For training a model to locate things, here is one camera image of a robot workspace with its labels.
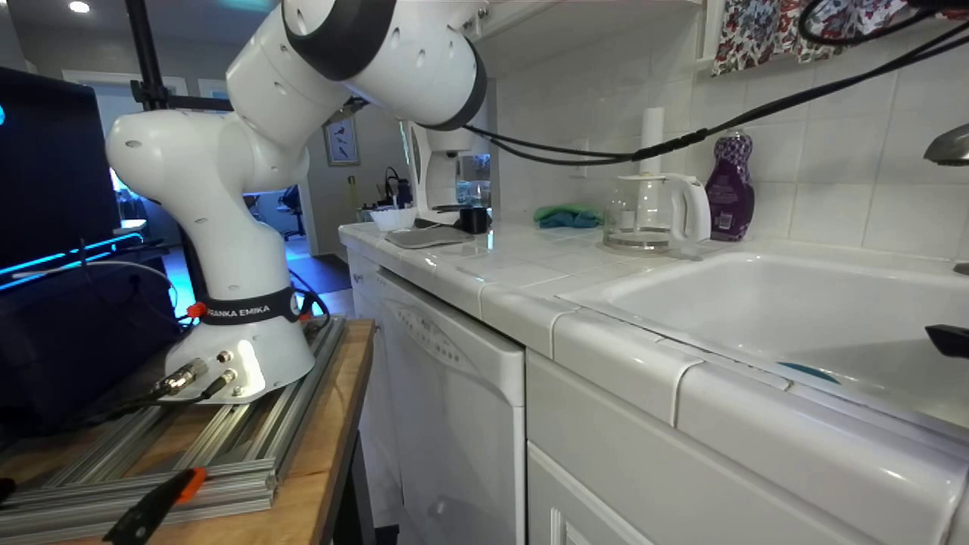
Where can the white sink cabinet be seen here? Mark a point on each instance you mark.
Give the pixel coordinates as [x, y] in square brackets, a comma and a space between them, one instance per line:
[646, 472]

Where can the clear water bottle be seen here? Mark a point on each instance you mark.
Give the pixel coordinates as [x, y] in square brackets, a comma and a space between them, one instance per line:
[474, 199]

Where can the black camera stand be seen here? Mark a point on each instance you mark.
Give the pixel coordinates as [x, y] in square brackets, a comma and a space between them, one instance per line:
[146, 62]

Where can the dark blue bag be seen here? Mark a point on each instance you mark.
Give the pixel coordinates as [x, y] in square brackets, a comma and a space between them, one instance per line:
[79, 344]

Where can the wooden table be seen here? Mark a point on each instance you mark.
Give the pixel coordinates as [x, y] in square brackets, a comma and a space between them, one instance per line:
[323, 455]

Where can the teal cloth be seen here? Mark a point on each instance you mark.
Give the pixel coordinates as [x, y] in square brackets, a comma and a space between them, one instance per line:
[564, 216]

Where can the black orange clamp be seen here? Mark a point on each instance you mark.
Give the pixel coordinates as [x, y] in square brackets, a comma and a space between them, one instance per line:
[151, 504]

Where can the framed wall picture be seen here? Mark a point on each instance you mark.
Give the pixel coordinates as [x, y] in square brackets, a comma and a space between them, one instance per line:
[341, 141]

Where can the small white bowl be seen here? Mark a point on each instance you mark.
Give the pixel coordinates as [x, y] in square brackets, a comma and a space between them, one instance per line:
[392, 218]

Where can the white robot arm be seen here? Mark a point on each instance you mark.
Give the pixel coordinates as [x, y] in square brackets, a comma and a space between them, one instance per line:
[222, 201]

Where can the floral window curtain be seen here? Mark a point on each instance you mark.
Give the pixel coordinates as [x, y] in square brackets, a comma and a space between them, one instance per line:
[768, 31]

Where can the teal item in sink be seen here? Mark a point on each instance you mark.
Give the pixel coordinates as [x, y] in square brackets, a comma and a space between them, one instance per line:
[808, 369]

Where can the white upper cabinet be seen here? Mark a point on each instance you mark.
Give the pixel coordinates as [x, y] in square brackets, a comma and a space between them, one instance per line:
[607, 19]

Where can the white dishwasher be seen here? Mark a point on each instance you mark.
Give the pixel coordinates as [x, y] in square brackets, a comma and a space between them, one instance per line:
[442, 425]

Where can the white paper towel roll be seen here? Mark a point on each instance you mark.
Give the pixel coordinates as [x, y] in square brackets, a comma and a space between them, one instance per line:
[653, 126]

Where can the recessed ceiling light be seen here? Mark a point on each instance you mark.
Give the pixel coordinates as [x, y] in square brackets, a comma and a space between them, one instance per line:
[79, 4]

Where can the purple dish soap bottle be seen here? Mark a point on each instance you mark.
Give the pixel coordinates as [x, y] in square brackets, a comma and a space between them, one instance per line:
[730, 193]

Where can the dark computer monitor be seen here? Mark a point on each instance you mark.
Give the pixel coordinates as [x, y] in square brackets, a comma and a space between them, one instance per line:
[49, 162]

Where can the grey counter mat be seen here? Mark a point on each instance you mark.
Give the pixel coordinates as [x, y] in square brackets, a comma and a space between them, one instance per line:
[427, 237]

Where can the white kitchen sink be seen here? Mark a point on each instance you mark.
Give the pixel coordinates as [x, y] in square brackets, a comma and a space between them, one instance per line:
[787, 303]

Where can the glass coffee carafe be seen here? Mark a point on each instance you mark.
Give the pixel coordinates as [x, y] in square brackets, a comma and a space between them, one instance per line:
[656, 214]

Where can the aluminium frame base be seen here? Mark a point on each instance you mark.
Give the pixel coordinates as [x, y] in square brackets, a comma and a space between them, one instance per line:
[132, 458]

